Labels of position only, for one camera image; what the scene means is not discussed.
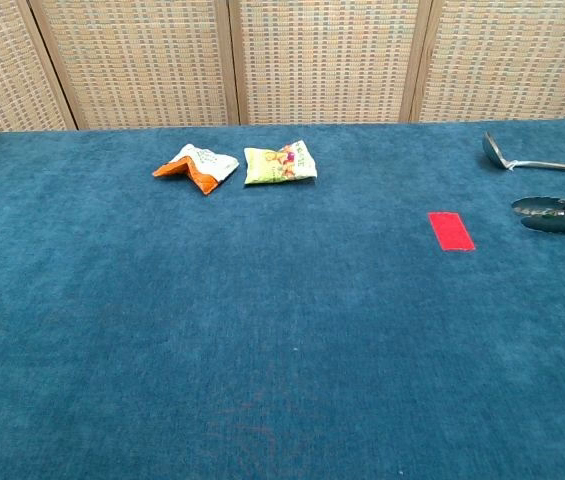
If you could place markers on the blue table cloth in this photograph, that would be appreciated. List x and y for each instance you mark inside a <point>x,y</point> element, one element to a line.
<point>262,325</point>

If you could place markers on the orange white snack bag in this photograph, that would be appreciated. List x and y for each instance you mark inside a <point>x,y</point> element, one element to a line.
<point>208,162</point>

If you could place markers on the red rectangular marker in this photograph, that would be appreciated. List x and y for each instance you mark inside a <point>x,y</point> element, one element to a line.
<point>451,231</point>

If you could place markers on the green yellow snack bag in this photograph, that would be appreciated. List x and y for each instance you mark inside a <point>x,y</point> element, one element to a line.
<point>277,162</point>

